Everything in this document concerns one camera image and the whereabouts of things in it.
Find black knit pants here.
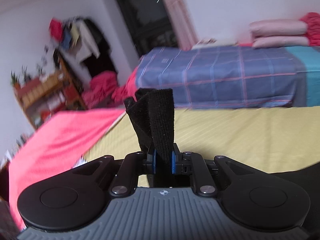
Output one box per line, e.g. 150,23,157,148
125,89,319,239

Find pink fleece blanket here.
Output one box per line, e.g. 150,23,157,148
7,68,138,231

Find yellow patterned bedspread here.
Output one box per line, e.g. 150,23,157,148
72,106,320,188

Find blue plaid folded quilt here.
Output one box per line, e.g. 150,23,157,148
136,46,319,108

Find red clothes pile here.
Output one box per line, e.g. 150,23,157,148
81,71,118,109

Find wooden bookshelf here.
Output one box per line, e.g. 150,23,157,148
11,51,87,130

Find white cloth behind quilt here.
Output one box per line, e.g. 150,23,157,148
192,38,238,50

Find hanging clothes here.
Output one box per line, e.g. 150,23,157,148
48,16,113,79

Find pink folded blanket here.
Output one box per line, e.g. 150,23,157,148
249,19,309,48

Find dark window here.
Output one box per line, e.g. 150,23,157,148
117,0,178,56

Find pink curtain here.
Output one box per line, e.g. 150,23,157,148
163,0,198,50

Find red folded cloth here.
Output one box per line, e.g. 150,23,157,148
300,12,320,46

